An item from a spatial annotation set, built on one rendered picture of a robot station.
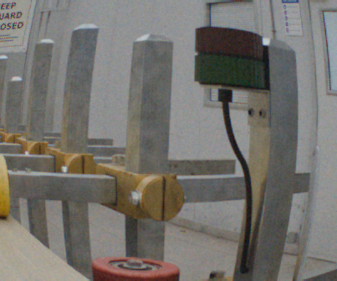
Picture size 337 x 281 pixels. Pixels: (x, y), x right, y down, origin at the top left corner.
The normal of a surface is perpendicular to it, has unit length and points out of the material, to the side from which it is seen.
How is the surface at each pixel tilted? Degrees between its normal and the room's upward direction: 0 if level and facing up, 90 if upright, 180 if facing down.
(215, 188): 90
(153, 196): 90
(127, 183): 90
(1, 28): 90
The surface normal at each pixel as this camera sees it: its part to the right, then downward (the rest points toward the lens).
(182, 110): -0.89, -0.02
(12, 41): 0.45, 0.07
